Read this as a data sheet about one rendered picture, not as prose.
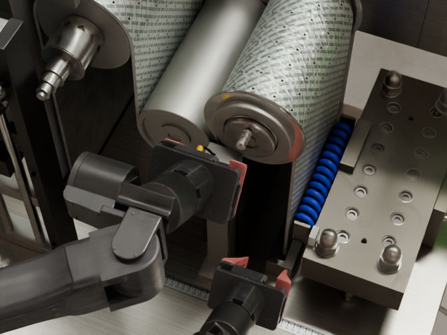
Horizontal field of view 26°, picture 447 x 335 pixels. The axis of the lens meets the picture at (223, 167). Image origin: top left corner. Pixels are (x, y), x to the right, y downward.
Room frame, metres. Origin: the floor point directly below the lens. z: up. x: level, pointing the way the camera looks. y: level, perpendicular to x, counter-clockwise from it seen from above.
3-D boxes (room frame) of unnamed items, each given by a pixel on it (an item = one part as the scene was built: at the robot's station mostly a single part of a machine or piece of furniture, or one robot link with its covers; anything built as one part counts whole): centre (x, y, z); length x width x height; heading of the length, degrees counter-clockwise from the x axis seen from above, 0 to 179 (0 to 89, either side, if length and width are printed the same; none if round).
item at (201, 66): (0.94, 0.02, 1.18); 0.26 x 0.12 x 0.12; 158
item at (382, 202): (0.86, -0.27, 1.00); 0.40 x 0.16 x 0.06; 158
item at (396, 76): (1.02, -0.28, 1.05); 0.04 x 0.04 x 0.04
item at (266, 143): (0.77, -0.04, 1.25); 0.07 x 0.02 x 0.07; 68
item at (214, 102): (0.78, -0.04, 1.25); 0.15 x 0.01 x 0.15; 68
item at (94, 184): (0.52, 0.11, 1.45); 0.12 x 0.12 x 0.09; 68
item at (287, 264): (0.87, -0.14, 0.92); 0.28 x 0.04 x 0.04; 158
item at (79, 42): (0.85, 0.20, 1.34); 0.06 x 0.06 x 0.06; 68
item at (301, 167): (0.87, -0.14, 1.11); 0.23 x 0.01 x 0.18; 158
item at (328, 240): (0.72, -0.16, 1.05); 0.04 x 0.04 x 0.04
